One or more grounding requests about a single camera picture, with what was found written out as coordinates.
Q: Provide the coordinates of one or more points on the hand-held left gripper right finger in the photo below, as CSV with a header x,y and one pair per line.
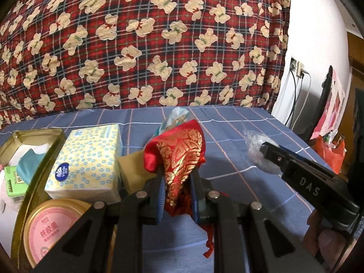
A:
x,y
194,204

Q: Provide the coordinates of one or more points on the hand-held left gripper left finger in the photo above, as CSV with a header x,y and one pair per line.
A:
x,y
159,204

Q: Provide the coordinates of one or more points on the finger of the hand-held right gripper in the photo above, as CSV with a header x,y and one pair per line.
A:
x,y
273,156

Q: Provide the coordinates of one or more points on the clear plastic bag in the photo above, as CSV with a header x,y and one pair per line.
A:
x,y
256,145

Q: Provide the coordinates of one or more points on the red gold embroidered pouch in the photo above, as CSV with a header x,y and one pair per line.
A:
x,y
179,153

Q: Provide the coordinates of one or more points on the gold metal tray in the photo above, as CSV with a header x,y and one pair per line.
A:
x,y
39,170

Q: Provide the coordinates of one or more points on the person's right hand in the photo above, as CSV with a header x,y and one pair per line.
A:
x,y
327,241

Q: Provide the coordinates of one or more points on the red plastic bag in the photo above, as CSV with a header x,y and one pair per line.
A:
x,y
327,156

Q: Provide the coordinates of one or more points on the blue plaid bed sheet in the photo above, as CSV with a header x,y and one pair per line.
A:
x,y
233,182

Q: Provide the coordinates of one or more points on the olive cloth pouch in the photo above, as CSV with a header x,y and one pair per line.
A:
x,y
132,167

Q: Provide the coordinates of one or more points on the black flat board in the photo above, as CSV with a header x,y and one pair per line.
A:
x,y
318,113

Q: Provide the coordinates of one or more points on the white green tissue packet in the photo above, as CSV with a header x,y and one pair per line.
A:
x,y
175,119

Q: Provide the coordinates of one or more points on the yellow dotted tissue pack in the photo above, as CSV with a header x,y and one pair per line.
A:
x,y
85,159

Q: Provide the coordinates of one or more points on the wooden cabinet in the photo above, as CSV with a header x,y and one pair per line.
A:
x,y
357,105

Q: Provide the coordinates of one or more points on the round pink lid tin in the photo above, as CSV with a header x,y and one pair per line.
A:
x,y
54,230

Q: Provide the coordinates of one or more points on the teal cloth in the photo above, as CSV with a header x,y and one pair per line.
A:
x,y
30,165

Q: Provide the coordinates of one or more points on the red plaid bear-print blanket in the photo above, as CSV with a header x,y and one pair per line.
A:
x,y
142,39

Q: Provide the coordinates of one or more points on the wall socket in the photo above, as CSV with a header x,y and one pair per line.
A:
x,y
297,66

